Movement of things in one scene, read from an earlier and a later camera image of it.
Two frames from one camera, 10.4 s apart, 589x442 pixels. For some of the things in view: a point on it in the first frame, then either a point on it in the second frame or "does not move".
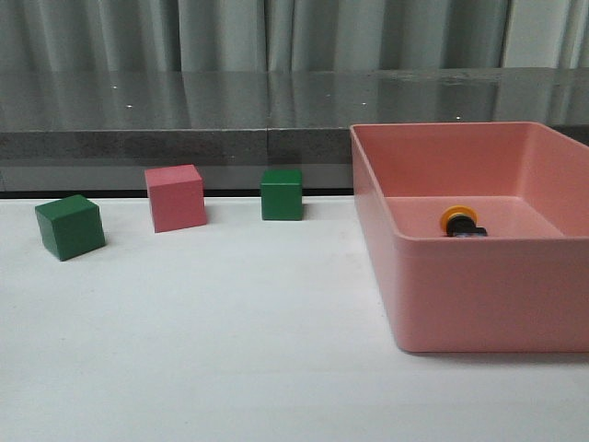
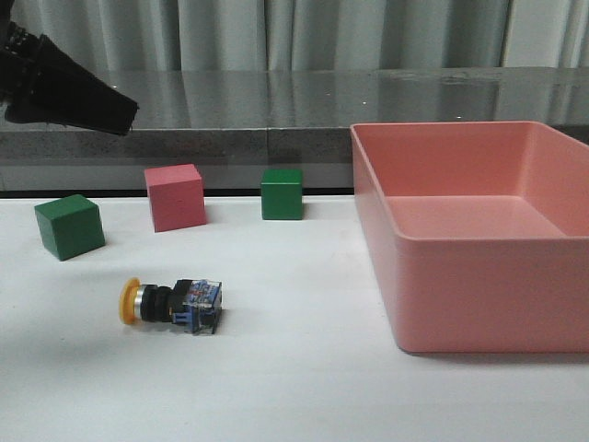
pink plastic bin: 524,287 does not move
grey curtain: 224,35 does not move
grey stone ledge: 98,132 does not move
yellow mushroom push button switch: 461,221 → 191,301
